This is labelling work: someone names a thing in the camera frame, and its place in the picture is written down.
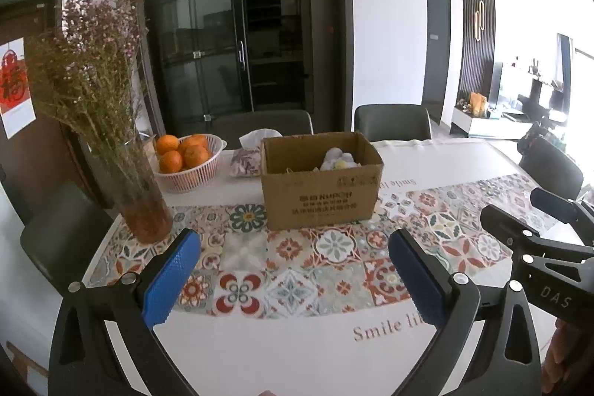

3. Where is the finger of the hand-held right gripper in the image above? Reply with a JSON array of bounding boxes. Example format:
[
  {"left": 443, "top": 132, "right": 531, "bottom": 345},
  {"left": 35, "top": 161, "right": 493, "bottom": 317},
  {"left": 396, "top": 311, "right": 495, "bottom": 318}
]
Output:
[
  {"left": 530, "top": 187, "right": 594, "bottom": 232},
  {"left": 480, "top": 205, "right": 594, "bottom": 260}
]

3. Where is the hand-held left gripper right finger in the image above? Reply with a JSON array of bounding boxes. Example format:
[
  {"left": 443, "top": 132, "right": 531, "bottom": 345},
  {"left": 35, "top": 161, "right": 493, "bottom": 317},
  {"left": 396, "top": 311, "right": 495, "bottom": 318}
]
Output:
[{"left": 389, "top": 229, "right": 541, "bottom": 396}]

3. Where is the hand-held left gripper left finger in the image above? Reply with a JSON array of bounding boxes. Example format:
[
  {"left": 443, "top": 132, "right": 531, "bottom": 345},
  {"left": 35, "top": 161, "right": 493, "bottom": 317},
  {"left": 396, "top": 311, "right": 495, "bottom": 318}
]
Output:
[{"left": 49, "top": 229, "right": 202, "bottom": 396}]

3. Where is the brown cardboard box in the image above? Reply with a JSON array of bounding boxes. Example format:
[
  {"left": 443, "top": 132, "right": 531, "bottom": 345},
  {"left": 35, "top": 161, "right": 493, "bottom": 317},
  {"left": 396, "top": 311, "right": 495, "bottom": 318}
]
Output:
[{"left": 260, "top": 131, "right": 385, "bottom": 231}]

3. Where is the person's right hand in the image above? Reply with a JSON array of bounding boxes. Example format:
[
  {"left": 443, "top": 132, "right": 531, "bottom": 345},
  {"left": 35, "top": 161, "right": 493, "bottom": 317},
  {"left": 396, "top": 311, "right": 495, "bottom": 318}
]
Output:
[{"left": 542, "top": 318, "right": 575, "bottom": 396}]

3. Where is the grey dining chair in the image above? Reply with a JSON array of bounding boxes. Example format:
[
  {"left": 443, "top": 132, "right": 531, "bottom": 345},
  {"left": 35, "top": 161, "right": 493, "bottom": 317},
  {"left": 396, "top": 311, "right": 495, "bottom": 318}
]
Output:
[
  {"left": 211, "top": 109, "right": 314, "bottom": 138},
  {"left": 19, "top": 180, "right": 121, "bottom": 295},
  {"left": 519, "top": 137, "right": 584, "bottom": 201},
  {"left": 353, "top": 104, "right": 433, "bottom": 143}
]

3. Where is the glass vase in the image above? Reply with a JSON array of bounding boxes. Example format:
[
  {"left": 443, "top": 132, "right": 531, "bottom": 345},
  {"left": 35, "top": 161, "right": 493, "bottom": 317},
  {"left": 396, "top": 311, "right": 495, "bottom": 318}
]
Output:
[{"left": 81, "top": 136, "right": 173, "bottom": 245}]

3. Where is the white TV cabinet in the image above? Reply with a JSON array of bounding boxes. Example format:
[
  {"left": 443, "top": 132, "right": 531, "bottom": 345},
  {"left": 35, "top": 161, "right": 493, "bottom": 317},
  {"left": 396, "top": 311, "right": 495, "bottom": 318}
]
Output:
[{"left": 451, "top": 106, "right": 525, "bottom": 139}]

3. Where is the white plastic basket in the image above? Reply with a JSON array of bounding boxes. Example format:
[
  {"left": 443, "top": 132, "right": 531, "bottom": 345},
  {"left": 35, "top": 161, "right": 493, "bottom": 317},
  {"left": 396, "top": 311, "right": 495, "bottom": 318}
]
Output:
[{"left": 152, "top": 134, "right": 228, "bottom": 194}]

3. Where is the pile of oranges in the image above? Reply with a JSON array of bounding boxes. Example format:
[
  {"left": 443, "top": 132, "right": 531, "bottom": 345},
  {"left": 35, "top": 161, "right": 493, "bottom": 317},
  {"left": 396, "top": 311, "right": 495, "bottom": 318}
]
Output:
[{"left": 155, "top": 134, "right": 212, "bottom": 174}]

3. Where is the black television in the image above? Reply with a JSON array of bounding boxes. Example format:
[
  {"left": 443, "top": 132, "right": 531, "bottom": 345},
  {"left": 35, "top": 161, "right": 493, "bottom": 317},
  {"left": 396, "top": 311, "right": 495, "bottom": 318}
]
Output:
[{"left": 489, "top": 61, "right": 504, "bottom": 104}]

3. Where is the floral tissue pack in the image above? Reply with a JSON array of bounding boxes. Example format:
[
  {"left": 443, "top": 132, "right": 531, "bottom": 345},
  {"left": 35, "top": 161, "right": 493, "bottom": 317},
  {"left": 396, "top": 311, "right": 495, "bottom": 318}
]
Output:
[{"left": 229, "top": 129, "right": 284, "bottom": 179}]

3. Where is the white crumpled packet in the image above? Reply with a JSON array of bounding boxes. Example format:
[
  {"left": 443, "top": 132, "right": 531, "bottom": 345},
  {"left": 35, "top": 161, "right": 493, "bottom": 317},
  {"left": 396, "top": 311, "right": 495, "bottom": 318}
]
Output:
[{"left": 320, "top": 148, "right": 363, "bottom": 171}]

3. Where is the dark wooden door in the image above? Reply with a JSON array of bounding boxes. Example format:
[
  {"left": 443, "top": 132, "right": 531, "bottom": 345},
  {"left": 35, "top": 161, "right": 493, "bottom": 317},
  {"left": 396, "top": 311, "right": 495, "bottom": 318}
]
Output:
[{"left": 0, "top": 0, "right": 112, "bottom": 216}]

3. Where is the dark interior door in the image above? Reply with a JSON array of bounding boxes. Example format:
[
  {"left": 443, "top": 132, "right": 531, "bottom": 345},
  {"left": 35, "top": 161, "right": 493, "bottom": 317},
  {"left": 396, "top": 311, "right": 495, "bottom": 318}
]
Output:
[{"left": 424, "top": 0, "right": 452, "bottom": 125}]

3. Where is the dried flower bunch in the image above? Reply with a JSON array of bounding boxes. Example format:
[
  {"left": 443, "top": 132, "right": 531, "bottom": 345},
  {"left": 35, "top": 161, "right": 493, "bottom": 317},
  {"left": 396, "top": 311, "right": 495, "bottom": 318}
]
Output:
[{"left": 25, "top": 0, "right": 151, "bottom": 156}]

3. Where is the black framed glass sliding door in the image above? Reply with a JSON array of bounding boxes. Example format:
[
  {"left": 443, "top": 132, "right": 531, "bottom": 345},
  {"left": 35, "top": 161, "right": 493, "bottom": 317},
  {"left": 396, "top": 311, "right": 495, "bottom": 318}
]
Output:
[{"left": 131, "top": 0, "right": 354, "bottom": 137}]

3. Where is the gold wall ornament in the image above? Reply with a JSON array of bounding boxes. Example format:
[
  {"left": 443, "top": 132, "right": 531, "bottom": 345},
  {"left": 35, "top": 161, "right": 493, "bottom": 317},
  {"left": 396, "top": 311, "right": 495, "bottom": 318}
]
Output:
[{"left": 474, "top": 0, "right": 486, "bottom": 42}]

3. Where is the red and white wall calendar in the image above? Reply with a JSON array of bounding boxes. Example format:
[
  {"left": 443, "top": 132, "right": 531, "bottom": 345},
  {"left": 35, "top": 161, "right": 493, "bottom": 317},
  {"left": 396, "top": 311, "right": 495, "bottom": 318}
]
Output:
[{"left": 0, "top": 37, "right": 37, "bottom": 140}]

